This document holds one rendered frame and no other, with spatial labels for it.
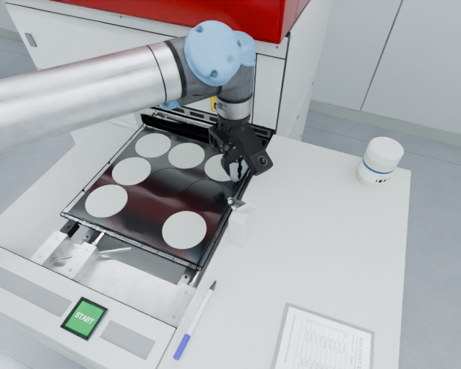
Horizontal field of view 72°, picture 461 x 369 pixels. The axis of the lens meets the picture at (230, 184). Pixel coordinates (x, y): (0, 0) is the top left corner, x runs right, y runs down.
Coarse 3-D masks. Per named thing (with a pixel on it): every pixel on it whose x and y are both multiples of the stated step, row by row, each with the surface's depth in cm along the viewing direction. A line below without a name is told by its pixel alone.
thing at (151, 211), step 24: (168, 168) 85; (192, 168) 85; (144, 192) 80; (168, 192) 80; (192, 192) 80; (216, 192) 80; (120, 216) 75; (144, 216) 75; (168, 216) 75; (216, 216) 75; (144, 240) 71
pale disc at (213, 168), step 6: (216, 156) 88; (210, 162) 86; (216, 162) 86; (210, 168) 85; (216, 168) 85; (222, 168) 85; (210, 174) 83; (216, 174) 83; (222, 174) 83; (222, 180) 82; (228, 180) 82
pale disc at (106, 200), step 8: (112, 184) 81; (96, 192) 80; (104, 192) 80; (112, 192) 80; (120, 192) 80; (88, 200) 78; (96, 200) 78; (104, 200) 78; (112, 200) 78; (120, 200) 78; (88, 208) 77; (96, 208) 77; (104, 208) 77; (112, 208) 77; (120, 208) 77; (96, 216) 75; (104, 216) 75
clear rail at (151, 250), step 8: (64, 216) 75; (72, 216) 75; (80, 224) 74; (88, 224) 73; (96, 224) 74; (104, 232) 72; (112, 232) 72; (120, 240) 71; (128, 240) 70; (136, 240) 71; (144, 248) 69; (152, 248) 69; (160, 256) 69; (168, 256) 68; (176, 256) 68; (184, 264) 67; (192, 264) 67
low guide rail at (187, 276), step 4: (236, 188) 87; (224, 212) 82; (188, 268) 72; (184, 272) 71; (188, 272) 71; (192, 272) 71; (184, 276) 71; (188, 276) 71; (192, 276) 72; (180, 280) 70; (184, 280) 70; (188, 280) 70; (180, 284) 69; (188, 284) 70
